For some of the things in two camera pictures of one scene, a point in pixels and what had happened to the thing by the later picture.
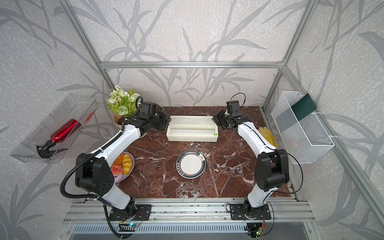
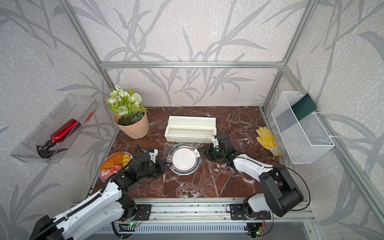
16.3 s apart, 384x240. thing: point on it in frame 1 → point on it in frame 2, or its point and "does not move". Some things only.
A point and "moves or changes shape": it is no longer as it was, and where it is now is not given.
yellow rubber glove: x=268 y=135 does not move
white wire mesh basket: x=304 y=139 does not move
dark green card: x=304 y=107 does not move
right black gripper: x=216 y=118 → x=207 y=151
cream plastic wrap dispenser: x=192 y=128 does not move
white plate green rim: x=191 y=164 moves or changes shape
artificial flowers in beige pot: x=122 y=104 does not move
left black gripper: x=166 y=119 → x=159 y=166
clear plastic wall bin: x=50 y=144 does not move
